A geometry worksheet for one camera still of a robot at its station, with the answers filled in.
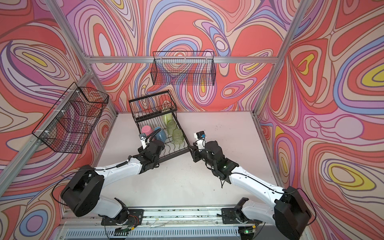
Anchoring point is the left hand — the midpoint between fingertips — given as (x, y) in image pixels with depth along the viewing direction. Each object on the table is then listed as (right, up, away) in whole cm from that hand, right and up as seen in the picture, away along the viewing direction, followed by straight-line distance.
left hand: (153, 142), depth 90 cm
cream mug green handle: (+6, +16, +15) cm, 23 cm away
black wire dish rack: (+2, +15, -3) cm, 16 cm away
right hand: (+24, -2, -11) cm, 26 cm away
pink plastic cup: (-5, +8, +3) cm, 10 cm away
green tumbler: (+14, +3, +9) cm, 17 cm away
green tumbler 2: (+9, +11, +14) cm, 20 cm away
